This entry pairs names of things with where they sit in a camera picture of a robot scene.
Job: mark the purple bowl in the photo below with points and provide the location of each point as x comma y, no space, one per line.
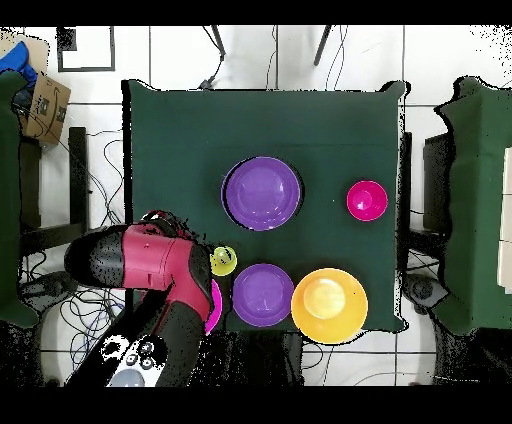
263,296
262,194

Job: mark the small red bowl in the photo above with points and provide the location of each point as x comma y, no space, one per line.
367,200

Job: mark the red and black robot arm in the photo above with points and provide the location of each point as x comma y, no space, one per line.
156,260

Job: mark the yellow cup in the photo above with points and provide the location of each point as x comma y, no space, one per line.
224,262

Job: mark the black wooden stand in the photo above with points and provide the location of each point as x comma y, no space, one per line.
438,180
78,180

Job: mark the large pink bowl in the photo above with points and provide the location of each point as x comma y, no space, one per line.
216,308

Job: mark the dark green tablecloth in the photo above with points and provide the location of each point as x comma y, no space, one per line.
240,120

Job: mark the green cloth side table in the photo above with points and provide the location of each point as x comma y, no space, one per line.
480,160
8,200

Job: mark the cardboard box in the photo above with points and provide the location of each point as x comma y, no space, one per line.
48,108

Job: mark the large yellow bowl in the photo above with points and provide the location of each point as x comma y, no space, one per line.
329,306

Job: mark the blue cloth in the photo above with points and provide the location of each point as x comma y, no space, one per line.
18,60

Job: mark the white box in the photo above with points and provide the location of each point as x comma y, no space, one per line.
506,240

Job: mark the grey pedestal leg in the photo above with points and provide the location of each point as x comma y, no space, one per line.
44,286
424,290

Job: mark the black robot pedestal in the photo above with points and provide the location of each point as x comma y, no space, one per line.
260,360

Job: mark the black camera tripod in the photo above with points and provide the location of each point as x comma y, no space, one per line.
218,42

